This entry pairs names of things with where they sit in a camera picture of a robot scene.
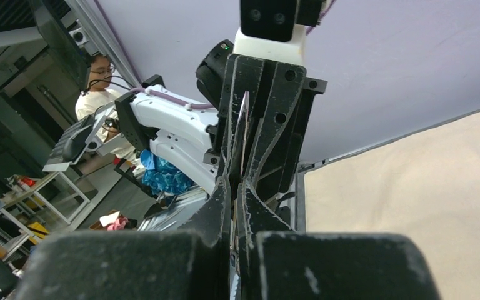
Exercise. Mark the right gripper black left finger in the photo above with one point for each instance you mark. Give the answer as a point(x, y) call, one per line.
point(191, 262)

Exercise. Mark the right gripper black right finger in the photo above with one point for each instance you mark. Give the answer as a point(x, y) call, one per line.
point(279, 263)

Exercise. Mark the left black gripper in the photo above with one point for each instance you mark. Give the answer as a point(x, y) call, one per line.
point(280, 104)

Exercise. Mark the beige cloth wrap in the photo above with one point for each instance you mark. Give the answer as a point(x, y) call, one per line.
point(425, 186)

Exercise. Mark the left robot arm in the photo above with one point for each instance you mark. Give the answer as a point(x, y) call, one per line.
point(177, 129)

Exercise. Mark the blue crumpled cloth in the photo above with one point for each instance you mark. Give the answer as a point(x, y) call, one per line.
point(162, 176)

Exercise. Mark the person in white shirt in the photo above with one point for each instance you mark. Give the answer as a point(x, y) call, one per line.
point(98, 95)

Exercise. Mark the white side table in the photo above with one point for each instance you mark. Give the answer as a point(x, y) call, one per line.
point(55, 193)

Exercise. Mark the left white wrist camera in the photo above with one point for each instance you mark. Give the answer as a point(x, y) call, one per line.
point(276, 30)

